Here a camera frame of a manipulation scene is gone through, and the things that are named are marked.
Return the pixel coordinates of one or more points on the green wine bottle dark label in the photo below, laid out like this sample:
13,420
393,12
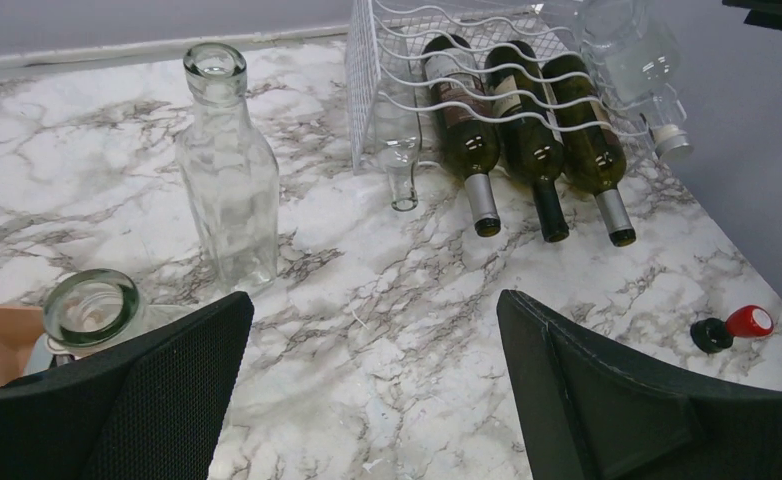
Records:
533,152

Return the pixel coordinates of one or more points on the clear square glass bottle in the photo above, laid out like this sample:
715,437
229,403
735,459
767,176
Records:
92,311

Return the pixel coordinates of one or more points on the clear bottle with silver cap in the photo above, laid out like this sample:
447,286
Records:
633,58

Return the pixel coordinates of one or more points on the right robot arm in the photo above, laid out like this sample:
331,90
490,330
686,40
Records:
761,13

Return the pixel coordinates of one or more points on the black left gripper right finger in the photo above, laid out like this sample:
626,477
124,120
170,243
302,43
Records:
592,408

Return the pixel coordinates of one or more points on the red and black stopper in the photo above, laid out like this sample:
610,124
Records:
713,335

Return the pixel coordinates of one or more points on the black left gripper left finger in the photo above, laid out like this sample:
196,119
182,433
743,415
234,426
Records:
149,408

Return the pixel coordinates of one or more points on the green wine bottle silver neck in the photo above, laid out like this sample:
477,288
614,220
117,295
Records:
595,160

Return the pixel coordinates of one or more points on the green wine bottle white label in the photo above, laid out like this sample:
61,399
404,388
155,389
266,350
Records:
470,147

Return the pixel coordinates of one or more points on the tall clear glass bottle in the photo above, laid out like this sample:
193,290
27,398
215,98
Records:
230,172

